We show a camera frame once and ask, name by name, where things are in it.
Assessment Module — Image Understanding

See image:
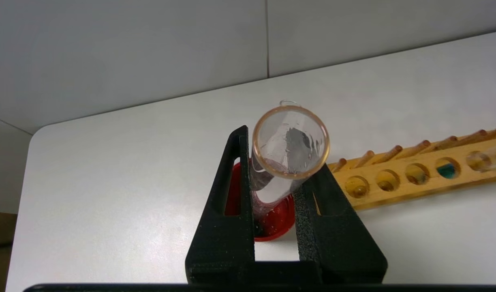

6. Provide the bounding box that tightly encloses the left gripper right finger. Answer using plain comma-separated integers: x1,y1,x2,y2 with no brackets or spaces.
293,162,389,284

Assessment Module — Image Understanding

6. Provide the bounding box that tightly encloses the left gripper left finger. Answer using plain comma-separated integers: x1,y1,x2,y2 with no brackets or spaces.
185,125,256,284

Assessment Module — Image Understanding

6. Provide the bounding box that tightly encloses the red pigment test tube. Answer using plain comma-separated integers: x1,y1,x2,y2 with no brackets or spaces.
250,104,331,217

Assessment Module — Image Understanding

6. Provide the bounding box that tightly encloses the wooden test tube rack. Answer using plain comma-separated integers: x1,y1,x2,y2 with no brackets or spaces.
327,123,496,211

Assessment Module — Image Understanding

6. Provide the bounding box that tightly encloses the yellow pigment test tube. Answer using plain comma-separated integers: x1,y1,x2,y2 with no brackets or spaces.
466,141,496,172

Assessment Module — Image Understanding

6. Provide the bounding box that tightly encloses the dark red cup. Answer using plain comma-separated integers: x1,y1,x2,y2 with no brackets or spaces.
225,162,296,242

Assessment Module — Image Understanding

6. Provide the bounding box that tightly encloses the blue pigment test tube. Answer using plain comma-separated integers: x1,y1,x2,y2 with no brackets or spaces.
435,157,462,179

